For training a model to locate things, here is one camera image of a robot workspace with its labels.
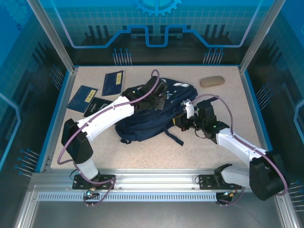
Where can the blue table border strip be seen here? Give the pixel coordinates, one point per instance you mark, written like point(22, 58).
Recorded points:
point(260, 118)
point(58, 107)

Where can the blue book two-character yellow label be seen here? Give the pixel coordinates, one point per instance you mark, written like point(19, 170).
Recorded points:
point(111, 85)

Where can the blue book four-character yellow label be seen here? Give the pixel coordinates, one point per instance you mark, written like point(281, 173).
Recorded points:
point(79, 101)

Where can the navy blue backpack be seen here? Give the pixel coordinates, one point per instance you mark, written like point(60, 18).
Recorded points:
point(147, 126)

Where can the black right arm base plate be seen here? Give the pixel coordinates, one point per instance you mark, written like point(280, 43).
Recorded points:
point(206, 181)

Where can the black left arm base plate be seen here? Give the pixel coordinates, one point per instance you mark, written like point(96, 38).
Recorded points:
point(105, 177)

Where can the tan pencil case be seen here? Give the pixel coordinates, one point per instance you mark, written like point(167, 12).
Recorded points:
point(211, 81)

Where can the blue printed side panel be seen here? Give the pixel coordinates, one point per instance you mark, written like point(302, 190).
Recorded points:
point(285, 71)
point(19, 71)

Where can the black book orange title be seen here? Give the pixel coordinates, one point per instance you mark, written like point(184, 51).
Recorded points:
point(95, 105)

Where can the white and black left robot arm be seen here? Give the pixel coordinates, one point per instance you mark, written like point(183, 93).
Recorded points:
point(107, 114)

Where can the aluminium frame post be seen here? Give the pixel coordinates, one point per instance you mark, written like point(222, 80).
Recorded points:
point(52, 35)
point(261, 35)

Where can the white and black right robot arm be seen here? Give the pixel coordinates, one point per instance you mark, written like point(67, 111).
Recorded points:
point(237, 142)

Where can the blue printed enclosure panel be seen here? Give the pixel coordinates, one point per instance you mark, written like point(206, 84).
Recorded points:
point(95, 23)

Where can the aluminium mounting rail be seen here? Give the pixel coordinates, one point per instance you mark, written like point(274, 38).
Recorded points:
point(156, 178)

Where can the small connector green light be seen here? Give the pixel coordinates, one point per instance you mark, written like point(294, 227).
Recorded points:
point(89, 193)
point(229, 194)

